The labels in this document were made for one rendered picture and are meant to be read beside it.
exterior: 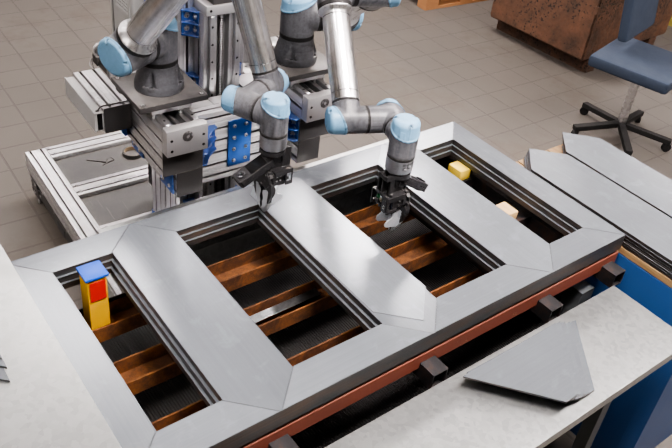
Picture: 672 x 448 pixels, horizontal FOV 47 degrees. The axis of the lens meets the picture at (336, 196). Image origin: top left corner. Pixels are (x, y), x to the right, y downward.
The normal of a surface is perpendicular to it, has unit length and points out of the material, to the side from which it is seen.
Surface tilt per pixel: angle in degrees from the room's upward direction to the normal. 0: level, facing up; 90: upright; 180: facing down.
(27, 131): 0
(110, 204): 0
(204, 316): 0
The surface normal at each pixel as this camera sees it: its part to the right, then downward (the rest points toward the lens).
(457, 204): 0.11, -0.81
